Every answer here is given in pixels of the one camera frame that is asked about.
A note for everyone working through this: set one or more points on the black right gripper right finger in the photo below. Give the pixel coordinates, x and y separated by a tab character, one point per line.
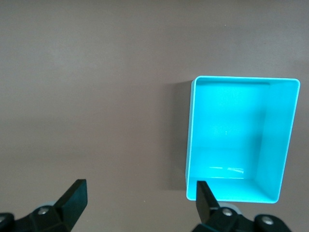
205	203

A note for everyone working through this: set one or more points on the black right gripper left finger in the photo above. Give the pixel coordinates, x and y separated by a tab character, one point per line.
70	205

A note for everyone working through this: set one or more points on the teal plastic storage bin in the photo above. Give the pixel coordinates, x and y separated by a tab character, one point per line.
227	125

